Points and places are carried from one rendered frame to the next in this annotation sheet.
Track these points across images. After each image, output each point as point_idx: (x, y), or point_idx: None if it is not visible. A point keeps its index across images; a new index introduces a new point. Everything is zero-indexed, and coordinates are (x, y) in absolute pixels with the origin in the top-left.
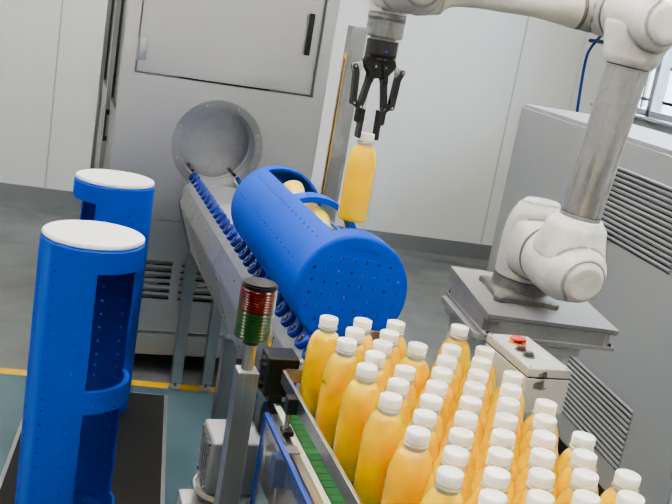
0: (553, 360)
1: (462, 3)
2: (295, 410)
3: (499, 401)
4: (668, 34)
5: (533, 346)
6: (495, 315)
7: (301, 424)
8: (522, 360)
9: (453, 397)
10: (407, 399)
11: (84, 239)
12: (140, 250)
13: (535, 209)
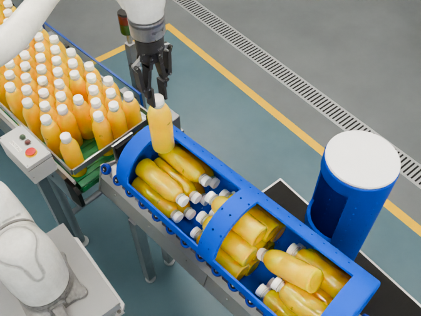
0: (8, 143)
1: None
2: None
3: (29, 73)
4: None
5: (21, 154)
6: (58, 226)
7: None
8: (25, 130)
9: (54, 90)
10: (69, 69)
11: (348, 141)
12: (326, 168)
13: (21, 224)
